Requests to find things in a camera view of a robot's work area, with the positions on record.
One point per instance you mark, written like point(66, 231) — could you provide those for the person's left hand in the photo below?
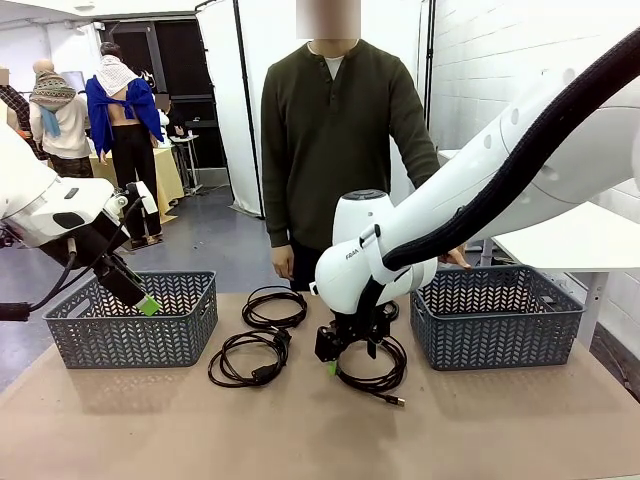
point(457, 256)

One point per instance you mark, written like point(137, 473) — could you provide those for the bystander in dark clothes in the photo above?
point(175, 120)

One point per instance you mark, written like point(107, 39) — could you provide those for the white backdrop panel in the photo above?
point(225, 100)

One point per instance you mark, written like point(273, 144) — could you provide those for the table with yellow cloth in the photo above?
point(167, 175)

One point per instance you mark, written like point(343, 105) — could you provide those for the mannequin with blue cardigan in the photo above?
point(127, 150)

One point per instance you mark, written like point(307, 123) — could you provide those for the person's left forearm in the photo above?
point(422, 160)

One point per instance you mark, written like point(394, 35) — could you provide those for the white desk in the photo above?
point(550, 240)

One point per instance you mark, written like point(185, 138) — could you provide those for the black light stand pole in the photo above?
point(429, 75)

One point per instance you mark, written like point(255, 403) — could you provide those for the mannequin with patterned scarf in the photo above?
point(60, 125)

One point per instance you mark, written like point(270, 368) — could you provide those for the person's right hand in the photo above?
point(282, 260)

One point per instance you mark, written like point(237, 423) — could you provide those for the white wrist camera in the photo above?
point(145, 197)
point(314, 288)

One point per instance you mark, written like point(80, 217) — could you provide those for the grey plastic woven-pattern basket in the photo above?
point(495, 340)
point(130, 340)

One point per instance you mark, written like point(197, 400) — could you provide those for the white glossy mannequin torso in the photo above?
point(148, 76)

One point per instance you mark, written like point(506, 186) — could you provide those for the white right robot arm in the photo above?
point(450, 200)

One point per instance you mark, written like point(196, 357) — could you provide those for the bystander in plaid shirt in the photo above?
point(10, 100)

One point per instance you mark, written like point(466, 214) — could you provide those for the small metal cart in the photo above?
point(187, 150)

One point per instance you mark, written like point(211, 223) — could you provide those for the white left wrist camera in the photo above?
point(145, 197)

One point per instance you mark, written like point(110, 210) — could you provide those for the person's right forearm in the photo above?
point(277, 210)

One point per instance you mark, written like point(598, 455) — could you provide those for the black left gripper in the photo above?
point(120, 282)

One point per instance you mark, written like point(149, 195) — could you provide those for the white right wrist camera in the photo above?
point(314, 288)

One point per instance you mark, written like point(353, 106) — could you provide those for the person in green shirt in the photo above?
point(340, 150)

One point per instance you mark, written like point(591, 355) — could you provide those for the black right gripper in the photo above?
point(352, 327)

